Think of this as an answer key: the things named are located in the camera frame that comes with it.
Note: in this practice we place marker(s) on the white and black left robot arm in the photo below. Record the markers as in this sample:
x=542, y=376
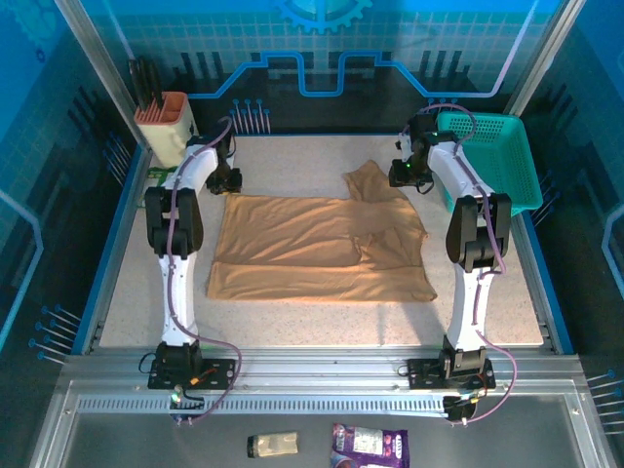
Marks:
x=178, y=292

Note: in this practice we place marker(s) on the green printed packet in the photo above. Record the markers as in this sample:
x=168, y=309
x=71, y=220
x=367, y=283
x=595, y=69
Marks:
x=158, y=178

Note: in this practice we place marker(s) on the aluminium base beam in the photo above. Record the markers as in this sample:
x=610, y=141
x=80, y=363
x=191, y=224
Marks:
x=317, y=365

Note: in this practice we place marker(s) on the teal plastic basket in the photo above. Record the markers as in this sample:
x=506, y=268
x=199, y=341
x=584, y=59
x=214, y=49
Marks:
x=502, y=156

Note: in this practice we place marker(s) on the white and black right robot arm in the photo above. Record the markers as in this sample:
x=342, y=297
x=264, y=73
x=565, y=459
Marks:
x=468, y=302

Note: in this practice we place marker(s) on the aluminium frame post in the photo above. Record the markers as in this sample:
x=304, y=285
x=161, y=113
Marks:
x=548, y=49
x=100, y=63

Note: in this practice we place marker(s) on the small beige jar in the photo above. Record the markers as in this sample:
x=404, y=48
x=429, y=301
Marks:
x=273, y=444

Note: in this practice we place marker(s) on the beige orange-topped utensil holder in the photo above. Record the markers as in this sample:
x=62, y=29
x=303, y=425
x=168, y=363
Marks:
x=166, y=134

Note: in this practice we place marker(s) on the tan t-shirt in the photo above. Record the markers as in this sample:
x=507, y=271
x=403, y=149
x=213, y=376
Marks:
x=302, y=244

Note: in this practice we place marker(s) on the purple snack bag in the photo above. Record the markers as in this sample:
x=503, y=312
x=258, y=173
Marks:
x=368, y=443

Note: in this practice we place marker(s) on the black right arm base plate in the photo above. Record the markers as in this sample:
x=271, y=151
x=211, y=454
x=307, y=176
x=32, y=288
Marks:
x=424, y=373

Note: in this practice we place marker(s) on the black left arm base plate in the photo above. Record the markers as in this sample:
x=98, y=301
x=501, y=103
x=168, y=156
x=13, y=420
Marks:
x=219, y=368

